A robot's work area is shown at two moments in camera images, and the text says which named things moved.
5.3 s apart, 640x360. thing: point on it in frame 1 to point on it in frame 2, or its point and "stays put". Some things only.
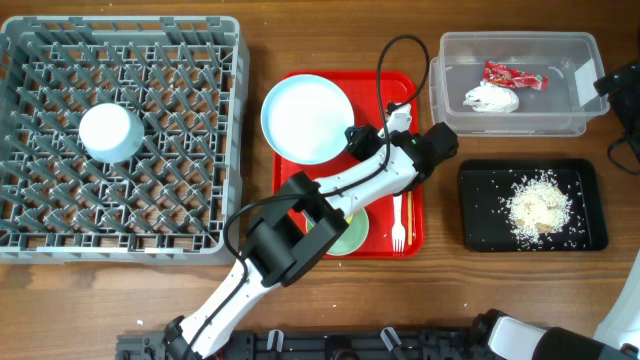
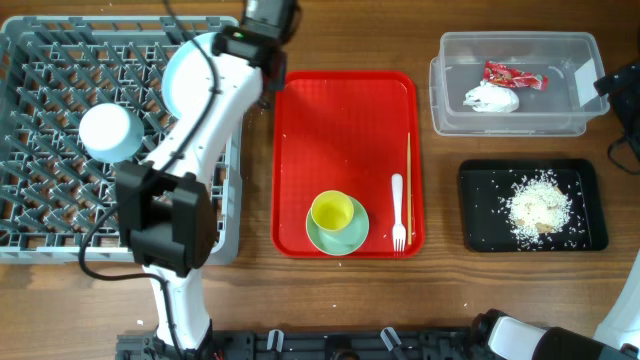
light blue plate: [305, 119] to [188, 81]
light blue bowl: [111, 132] stays put
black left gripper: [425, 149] to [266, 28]
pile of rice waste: [537, 207] stays put
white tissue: [489, 99] stays put
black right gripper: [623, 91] stays put
